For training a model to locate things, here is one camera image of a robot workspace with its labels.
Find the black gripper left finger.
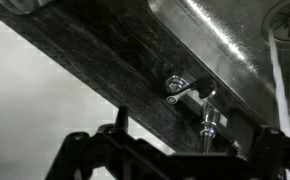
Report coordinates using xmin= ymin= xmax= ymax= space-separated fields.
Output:
xmin=96 ymin=106 xmax=130 ymax=140

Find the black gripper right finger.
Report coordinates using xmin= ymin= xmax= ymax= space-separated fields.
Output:
xmin=251 ymin=127 xmax=290 ymax=160

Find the chrome gooseneck tap faucet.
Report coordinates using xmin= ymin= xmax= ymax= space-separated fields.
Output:
xmin=165 ymin=75 xmax=221 ymax=154

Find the stainless steel sink basin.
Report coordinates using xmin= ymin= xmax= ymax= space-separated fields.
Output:
xmin=145 ymin=0 xmax=290 ymax=126

